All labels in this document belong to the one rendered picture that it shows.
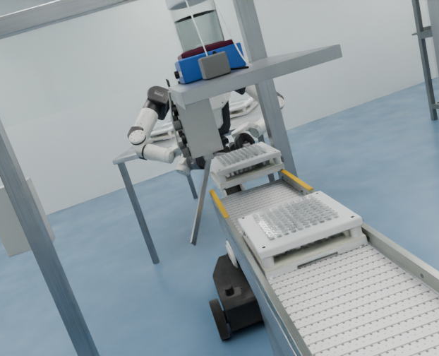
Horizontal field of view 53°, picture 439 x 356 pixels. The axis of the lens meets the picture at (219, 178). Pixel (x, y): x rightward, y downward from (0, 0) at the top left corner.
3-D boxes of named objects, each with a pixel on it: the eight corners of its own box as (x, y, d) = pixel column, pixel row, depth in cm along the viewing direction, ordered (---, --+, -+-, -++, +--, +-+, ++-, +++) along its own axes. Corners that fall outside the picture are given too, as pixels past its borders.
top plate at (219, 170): (281, 155, 159) (280, 150, 159) (217, 177, 157) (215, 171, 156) (263, 145, 183) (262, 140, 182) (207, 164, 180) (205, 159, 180)
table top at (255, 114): (169, 124, 456) (169, 121, 455) (274, 96, 430) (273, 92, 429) (113, 164, 315) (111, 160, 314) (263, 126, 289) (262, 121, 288)
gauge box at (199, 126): (186, 148, 163) (169, 95, 157) (214, 140, 163) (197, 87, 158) (192, 159, 141) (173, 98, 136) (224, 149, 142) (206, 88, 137)
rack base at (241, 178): (285, 169, 160) (283, 162, 160) (221, 190, 158) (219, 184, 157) (266, 157, 184) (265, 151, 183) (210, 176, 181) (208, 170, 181)
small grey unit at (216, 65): (202, 80, 128) (196, 59, 126) (225, 73, 128) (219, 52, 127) (207, 80, 118) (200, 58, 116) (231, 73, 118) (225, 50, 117)
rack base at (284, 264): (243, 241, 122) (241, 233, 121) (325, 212, 124) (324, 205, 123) (267, 280, 98) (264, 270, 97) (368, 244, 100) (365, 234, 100)
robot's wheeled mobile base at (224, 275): (207, 282, 279) (192, 235, 271) (284, 255, 285) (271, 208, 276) (227, 339, 218) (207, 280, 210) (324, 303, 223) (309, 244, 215)
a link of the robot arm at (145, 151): (160, 155, 196) (123, 147, 202) (166, 169, 204) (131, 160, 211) (170, 137, 201) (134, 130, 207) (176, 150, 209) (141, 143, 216)
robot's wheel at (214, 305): (212, 312, 237) (205, 294, 223) (221, 309, 238) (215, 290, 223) (223, 347, 223) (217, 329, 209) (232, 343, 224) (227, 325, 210)
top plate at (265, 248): (238, 224, 120) (236, 217, 120) (322, 196, 123) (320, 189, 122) (260, 260, 97) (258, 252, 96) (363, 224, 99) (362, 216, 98)
